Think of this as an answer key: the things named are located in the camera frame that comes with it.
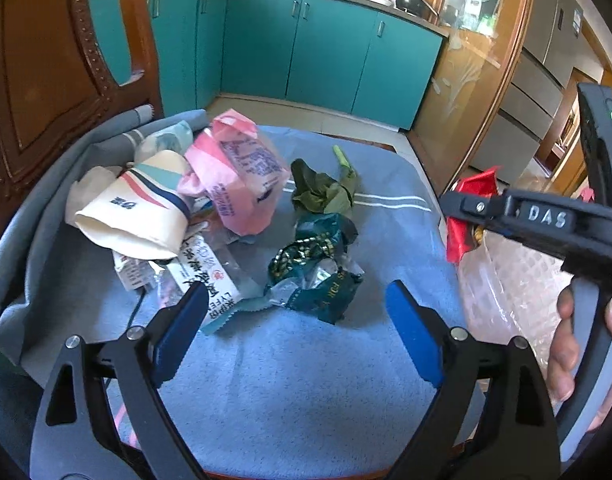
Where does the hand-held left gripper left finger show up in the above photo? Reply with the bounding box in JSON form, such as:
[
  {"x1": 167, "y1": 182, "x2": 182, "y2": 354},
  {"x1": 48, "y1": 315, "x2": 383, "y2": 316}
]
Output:
[{"x1": 30, "y1": 282, "x2": 210, "y2": 480}]

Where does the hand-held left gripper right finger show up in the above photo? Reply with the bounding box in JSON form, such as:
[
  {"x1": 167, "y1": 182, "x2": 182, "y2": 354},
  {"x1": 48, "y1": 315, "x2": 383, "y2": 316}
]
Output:
[{"x1": 386, "y1": 280, "x2": 562, "y2": 480}]

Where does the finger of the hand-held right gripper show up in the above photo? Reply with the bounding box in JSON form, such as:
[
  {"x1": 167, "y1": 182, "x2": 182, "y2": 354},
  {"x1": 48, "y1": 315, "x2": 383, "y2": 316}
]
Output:
[{"x1": 438, "y1": 187, "x2": 573, "y2": 245}]

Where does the clear printed plastic wrapper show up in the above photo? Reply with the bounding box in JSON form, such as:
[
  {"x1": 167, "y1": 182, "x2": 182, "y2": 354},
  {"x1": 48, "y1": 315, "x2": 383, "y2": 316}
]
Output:
[{"x1": 156, "y1": 230, "x2": 267, "y2": 336}]

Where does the white lattice trash basket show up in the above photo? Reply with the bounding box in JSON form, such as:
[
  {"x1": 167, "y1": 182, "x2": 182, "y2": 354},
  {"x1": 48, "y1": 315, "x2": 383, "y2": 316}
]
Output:
[{"x1": 453, "y1": 160, "x2": 579, "y2": 391}]

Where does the dark green foil wrapper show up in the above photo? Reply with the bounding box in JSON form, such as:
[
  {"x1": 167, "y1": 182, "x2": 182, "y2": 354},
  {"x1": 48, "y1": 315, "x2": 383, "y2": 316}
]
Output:
[{"x1": 263, "y1": 212, "x2": 366, "y2": 328}]

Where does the white striped paper cup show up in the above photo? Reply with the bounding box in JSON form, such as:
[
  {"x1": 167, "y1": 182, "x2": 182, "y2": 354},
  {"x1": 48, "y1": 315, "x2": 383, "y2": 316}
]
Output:
[{"x1": 75, "y1": 152, "x2": 194, "y2": 261}]

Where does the green leafy vegetable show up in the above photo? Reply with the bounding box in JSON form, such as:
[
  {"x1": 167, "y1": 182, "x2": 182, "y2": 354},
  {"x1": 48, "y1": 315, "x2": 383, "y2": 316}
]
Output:
[{"x1": 290, "y1": 145, "x2": 359, "y2": 216}]

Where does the pink plastic bag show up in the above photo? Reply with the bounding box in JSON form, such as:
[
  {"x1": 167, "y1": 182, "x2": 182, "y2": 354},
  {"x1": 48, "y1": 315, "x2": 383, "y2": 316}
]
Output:
[{"x1": 177, "y1": 108, "x2": 292, "y2": 236}]

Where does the person's right hand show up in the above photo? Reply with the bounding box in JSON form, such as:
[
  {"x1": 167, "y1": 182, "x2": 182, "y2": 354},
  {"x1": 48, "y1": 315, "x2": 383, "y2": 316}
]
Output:
[{"x1": 546, "y1": 285, "x2": 612, "y2": 403}]

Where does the red packet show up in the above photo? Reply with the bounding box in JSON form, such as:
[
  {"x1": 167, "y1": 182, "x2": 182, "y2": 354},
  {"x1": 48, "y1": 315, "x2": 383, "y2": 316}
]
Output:
[{"x1": 446, "y1": 167, "x2": 502, "y2": 266}]

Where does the small white red-label packet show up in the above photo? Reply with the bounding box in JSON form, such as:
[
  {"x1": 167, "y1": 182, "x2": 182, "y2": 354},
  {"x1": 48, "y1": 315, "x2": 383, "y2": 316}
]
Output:
[{"x1": 113, "y1": 252, "x2": 159, "y2": 291}]

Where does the grey refrigerator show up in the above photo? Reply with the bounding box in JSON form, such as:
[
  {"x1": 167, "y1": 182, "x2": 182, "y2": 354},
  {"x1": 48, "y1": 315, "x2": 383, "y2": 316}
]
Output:
[{"x1": 471, "y1": 0, "x2": 587, "y2": 186}]

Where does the blue striped towel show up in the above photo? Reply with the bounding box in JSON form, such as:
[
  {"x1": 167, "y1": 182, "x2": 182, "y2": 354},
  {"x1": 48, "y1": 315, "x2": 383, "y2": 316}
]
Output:
[{"x1": 0, "y1": 105, "x2": 487, "y2": 480}]

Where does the wooden framed glass door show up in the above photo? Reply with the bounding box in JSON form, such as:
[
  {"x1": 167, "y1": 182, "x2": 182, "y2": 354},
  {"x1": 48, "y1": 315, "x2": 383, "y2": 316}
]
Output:
[{"x1": 411, "y1": 0, "x2": 537, "y2": 196}]

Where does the light blue face mask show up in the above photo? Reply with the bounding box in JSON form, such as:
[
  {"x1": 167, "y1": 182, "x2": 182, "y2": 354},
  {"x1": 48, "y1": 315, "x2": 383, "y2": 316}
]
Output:
[{"x1": 136, "y1": 120, "x2": 194, "y2": 161}]

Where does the dark lidded pan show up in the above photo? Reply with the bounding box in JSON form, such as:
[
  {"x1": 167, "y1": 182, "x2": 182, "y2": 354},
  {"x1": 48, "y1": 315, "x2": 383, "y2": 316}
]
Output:
[{"x1": 393, "y1": 0, "x2": 439, "y2": 18}]

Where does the teal kitchen cabinet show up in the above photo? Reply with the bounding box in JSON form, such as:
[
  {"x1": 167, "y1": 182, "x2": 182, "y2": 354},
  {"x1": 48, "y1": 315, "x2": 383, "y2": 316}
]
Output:
[{"x1": 86, "y1": 0, "x2": 449, "y2": 131}]

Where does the carved wooden chair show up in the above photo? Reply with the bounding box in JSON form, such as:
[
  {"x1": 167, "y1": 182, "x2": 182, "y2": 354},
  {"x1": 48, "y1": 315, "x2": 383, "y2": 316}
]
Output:
[{"x1": 0, "y1": 0, "x2": 487, "y2": 480}]

